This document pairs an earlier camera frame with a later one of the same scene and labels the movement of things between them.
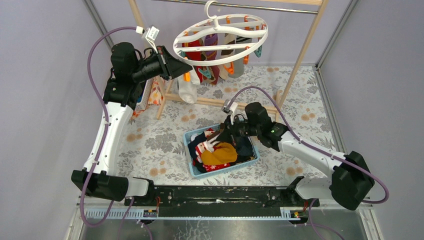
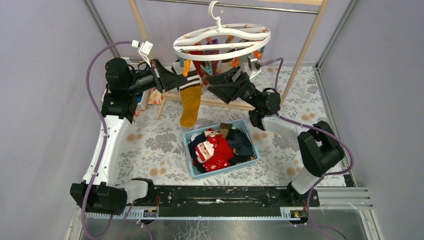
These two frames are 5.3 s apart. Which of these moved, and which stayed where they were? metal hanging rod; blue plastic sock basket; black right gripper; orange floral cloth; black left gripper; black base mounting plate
Moved: black right gripper; black left gripper
Stayed: orange floral cloth; blue plastic sock basket; black base mounting plate; metal hanging rod
